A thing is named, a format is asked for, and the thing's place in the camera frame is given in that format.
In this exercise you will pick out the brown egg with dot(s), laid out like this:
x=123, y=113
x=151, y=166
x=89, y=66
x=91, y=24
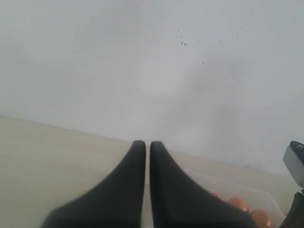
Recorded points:
x=239, y=203
x=218, y=196
x=262, y=218

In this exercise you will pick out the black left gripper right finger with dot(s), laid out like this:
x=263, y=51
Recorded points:
x=179, y=202

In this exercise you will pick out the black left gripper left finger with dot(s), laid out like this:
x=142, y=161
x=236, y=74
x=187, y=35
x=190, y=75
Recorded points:
x=116, y=202

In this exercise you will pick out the clear plastic bin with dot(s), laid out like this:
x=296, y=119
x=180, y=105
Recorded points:
x=256, y=199

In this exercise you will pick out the brown egg back middle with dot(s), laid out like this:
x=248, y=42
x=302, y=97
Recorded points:
x=262, y=218

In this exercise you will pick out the brown egg back left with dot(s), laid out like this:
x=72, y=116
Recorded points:
x=239, y=203

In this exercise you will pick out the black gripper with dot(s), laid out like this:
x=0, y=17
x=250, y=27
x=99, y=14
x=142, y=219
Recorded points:
x=295, y=216

